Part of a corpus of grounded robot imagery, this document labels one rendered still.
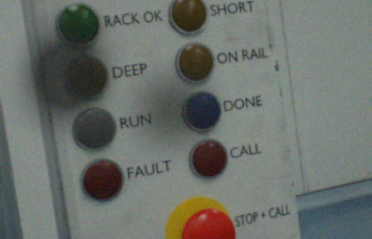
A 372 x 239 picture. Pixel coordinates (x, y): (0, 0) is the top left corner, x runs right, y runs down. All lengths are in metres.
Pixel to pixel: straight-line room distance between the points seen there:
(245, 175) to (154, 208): 0.08
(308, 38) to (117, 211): 4.27
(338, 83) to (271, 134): 4.31
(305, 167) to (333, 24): 1.01
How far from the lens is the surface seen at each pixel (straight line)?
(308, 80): 4.71
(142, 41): 0.49
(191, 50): 0.50
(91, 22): 0.48
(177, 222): 0.50
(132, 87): 0.49
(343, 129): 4.86
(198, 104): 0.50
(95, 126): 0.48
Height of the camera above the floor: 1.09
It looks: 4 degrees down
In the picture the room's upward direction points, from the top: 8 degrees counter-clockwise
